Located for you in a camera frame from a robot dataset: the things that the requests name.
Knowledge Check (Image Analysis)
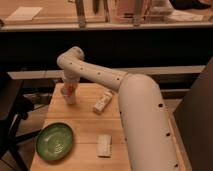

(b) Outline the white ceramic cup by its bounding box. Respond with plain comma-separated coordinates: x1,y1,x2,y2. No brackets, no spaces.
97,134,112,157

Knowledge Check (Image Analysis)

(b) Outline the white paper sheet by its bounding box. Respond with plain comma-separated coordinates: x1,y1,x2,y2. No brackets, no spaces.
6,6,42,21

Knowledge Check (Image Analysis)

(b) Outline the cream rectangular box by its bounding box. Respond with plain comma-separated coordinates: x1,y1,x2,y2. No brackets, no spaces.
93,90,114,114

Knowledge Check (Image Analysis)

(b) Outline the dark panel at right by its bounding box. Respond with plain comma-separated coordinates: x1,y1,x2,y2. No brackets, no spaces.
174,57,213,171

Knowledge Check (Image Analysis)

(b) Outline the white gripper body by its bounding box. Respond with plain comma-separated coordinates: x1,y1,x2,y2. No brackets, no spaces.
61,79,78,105

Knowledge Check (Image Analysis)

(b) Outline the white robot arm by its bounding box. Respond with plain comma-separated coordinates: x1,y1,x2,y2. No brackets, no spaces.
57,46,180,171

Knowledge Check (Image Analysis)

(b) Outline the black office chair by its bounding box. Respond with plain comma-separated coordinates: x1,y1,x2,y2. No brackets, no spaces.
0,72,39,171

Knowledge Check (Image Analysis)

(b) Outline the green glass plate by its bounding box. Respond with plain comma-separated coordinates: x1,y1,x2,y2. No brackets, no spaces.
36,122,74,162

